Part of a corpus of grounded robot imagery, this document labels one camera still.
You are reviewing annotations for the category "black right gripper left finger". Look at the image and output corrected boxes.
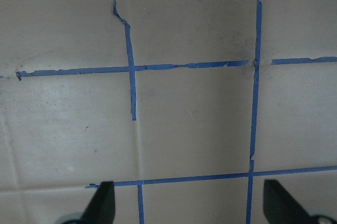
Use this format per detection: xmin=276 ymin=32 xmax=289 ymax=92
xmin=80 ymin=181 xmax=115 ymax=224

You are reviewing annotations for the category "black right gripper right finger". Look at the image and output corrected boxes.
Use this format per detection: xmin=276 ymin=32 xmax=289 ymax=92
xmin=263 ymin=179 xmax=311 ymax=224

